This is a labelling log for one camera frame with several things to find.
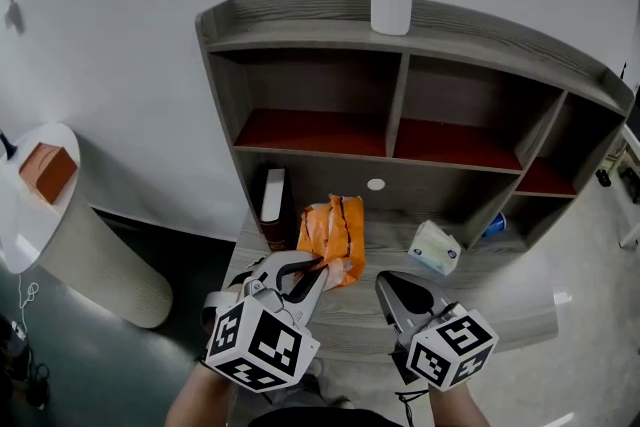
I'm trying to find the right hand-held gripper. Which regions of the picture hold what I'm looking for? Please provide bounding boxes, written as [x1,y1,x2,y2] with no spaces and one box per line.
[374,270,500,391]

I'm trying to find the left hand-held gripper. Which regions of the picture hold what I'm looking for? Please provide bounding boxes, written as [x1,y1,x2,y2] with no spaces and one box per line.
[201,250,331,394]

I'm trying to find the orange snack bag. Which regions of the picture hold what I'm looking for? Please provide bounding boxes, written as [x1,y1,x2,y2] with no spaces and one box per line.
[296,193,367,290]

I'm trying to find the person's left forearm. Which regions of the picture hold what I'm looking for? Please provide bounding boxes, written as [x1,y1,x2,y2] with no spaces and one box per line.
[164,362,239,427]

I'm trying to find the person's right forearm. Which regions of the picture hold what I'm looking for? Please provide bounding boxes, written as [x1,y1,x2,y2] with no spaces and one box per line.
[427,379,491,427]

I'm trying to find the grey wooden desk hutch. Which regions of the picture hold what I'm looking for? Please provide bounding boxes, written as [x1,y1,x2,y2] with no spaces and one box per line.
[194,0,636,364]

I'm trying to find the white and blue tissue pack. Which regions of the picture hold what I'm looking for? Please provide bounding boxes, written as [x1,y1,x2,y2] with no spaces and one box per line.
[407,219,462,276]

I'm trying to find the dark red hardcover book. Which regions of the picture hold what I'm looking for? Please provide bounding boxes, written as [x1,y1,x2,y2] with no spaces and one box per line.
[257,166,297,252]

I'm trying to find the blue cup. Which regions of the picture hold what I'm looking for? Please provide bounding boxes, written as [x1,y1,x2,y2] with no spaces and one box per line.
[481,212,508,239]

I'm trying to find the person's black clothing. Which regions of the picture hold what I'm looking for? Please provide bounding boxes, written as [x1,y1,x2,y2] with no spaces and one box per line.
[247,407,406,427]

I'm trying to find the white ribbed round side table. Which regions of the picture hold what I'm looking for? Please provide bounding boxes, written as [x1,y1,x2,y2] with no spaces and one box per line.
[0,122,174,330]

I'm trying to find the orange box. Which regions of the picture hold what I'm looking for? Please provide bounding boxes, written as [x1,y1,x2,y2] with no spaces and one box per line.
[18,142,79,205]

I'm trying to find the black stand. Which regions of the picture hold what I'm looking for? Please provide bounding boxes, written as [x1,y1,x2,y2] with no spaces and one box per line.
[0,129,19,161]

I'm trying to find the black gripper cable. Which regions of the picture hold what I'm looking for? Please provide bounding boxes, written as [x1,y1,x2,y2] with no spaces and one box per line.
[394,388,431,427]

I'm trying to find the black floor cable with adapter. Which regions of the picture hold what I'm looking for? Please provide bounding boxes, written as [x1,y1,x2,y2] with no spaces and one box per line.
[22,347,51,411]

